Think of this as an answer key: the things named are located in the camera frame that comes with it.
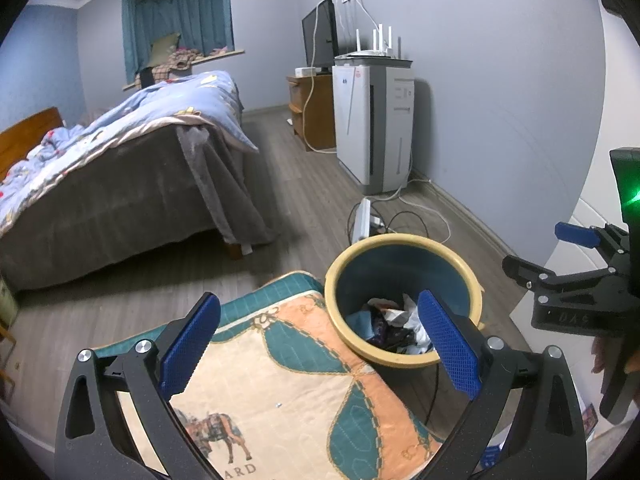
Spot teal curtain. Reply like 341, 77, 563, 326
121, 0, 236, 86

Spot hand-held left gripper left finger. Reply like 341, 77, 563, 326
54, 291, 222, 480

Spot long white cable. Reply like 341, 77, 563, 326
302, 0, 341, 153

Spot window sill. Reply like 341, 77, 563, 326
122, 49, 247, 92

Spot white paper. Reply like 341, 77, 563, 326
397, 294, 433, 356

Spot yellow rimmed teal trash bin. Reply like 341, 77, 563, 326
324, 234, 485, 367

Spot white power strip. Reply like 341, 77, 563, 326
350, 197, 373, 243

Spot checked cloth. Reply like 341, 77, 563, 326
150, 49, 201, 81

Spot black cables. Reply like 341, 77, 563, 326
347, 205, 451, 241

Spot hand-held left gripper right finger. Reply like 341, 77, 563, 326
416, 289, 588, 480

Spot white router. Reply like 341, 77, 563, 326
336, 24, 401, 61

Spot black plastic bag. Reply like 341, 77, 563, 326
367, 317, 416, 356

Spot white air purifier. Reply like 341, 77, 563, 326
332, 57, 416, 195

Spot wooden cabinet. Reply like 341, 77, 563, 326
286, 72, 338, 152

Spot light blue printed quilt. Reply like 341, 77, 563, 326
0, 71, 260, 238

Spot grey bedspread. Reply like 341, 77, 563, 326
0, 125, 273, 293

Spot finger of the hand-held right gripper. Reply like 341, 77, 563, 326
555, 221, 608, 251
501, 254, 551, 291

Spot olive pillow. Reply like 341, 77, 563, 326
150, 32, 182, 63

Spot person's right hand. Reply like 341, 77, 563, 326
591, 334, 612, 377

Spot blue foil packet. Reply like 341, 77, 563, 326
345, 310, 381, 343

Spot black monitor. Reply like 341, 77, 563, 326
301, 0, 340, 72

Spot wooden bed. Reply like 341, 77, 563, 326
0, 71, 273, 293

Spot printed teal orange mat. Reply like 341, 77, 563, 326
92, 271, 446, 480

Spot small pale green bin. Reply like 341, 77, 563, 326
0, 280, 20, 323

